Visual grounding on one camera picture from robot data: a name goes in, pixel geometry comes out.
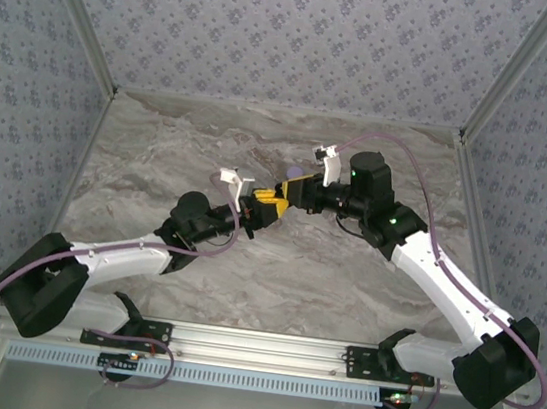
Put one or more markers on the purple earbuds charging case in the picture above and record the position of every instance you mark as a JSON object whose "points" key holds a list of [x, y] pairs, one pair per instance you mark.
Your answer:
{"points": [[297, 171]]}

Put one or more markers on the black earbuds charging case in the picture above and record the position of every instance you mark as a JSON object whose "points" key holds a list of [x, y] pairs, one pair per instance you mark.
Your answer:
{"points": [[279, 194]]}

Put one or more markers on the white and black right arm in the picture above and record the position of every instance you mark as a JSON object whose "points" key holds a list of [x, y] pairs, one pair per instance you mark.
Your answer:
{"points": [[444, 287]]}

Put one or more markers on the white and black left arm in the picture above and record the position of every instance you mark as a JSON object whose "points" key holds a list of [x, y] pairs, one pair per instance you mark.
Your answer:
{"points": [[115, 259]]}

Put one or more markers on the aluminium table edge strip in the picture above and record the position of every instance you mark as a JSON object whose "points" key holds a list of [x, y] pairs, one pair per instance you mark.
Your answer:
{"points": [[474, 211], [79, 161]]}

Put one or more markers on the black controller board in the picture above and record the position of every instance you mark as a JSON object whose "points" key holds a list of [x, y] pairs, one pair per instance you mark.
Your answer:
{"points": [[396, 404], [119, 363]]}

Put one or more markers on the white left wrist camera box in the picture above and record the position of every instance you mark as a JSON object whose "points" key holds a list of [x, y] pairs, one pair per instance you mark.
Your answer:
{"points": [[236, 182]]}

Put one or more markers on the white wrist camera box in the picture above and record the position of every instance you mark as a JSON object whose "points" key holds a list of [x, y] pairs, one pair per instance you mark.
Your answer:
{"points": [[236, 182], [331, 164]]}

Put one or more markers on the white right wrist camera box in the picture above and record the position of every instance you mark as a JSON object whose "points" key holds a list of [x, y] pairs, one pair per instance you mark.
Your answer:
{"points": [[331, 164]]}

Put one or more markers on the long aluminium base rail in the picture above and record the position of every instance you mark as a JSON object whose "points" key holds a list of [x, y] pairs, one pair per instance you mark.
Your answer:
{"points": [[254, 348]]}

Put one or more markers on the aluminium frame post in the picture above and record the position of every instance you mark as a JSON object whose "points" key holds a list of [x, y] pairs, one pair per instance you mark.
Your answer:
{"points": [[519, 65], [82, 13]]}

